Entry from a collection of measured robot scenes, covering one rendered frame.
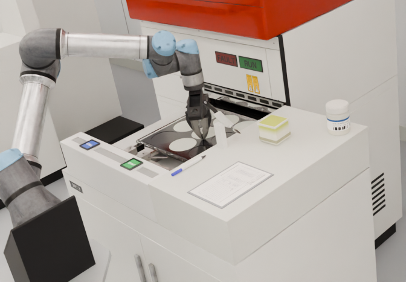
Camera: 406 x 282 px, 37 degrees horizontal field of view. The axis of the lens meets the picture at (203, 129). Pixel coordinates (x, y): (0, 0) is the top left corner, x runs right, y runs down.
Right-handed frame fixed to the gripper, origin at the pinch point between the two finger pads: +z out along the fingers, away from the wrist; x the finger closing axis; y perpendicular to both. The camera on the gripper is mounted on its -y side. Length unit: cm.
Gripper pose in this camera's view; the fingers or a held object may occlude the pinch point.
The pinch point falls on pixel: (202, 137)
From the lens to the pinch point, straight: 219.1
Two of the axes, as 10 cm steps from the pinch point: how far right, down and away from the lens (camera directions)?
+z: 1.7, 8.9, 4.3
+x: -9.8, 1.0, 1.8
